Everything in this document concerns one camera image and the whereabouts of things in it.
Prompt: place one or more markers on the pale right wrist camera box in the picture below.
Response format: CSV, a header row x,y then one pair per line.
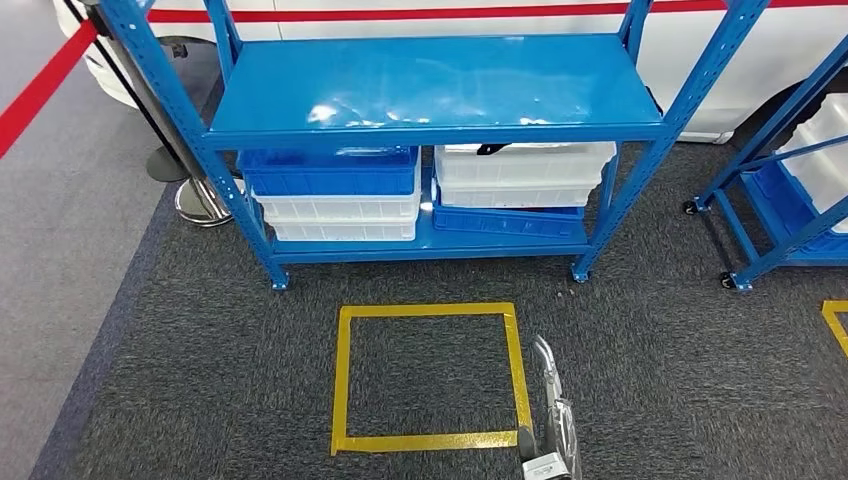
x,y
546,469

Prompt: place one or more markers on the white car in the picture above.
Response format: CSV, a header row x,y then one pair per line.
x,y
762,60

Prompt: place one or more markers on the thin black stanchion post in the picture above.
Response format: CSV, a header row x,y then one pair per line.
x,y
166,166

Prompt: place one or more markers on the large blue metal shelf rack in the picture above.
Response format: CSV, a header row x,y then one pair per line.
x,y
430,86

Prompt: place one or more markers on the red barrier belt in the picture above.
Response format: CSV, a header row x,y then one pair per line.
x,y
40,89

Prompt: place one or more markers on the blue wheeled rack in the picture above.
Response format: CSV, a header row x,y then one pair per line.
x,y
762,258

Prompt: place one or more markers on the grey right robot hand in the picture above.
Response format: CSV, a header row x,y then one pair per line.
x,y
563,424

